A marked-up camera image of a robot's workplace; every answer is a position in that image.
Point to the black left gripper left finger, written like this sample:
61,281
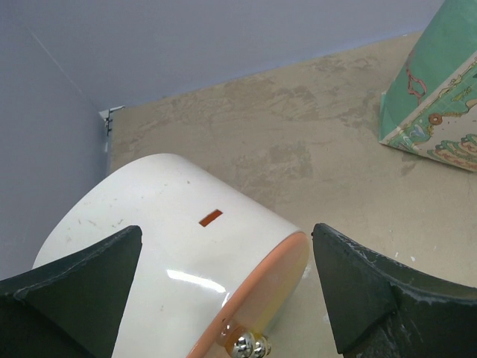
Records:
73,306

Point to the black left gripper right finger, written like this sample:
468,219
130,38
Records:
378,307

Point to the white orange toy drawer box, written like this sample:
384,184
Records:
215,267

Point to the green paper gift bag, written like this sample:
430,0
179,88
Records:
430,107

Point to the aluminium frame rail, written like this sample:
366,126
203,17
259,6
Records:
107,116

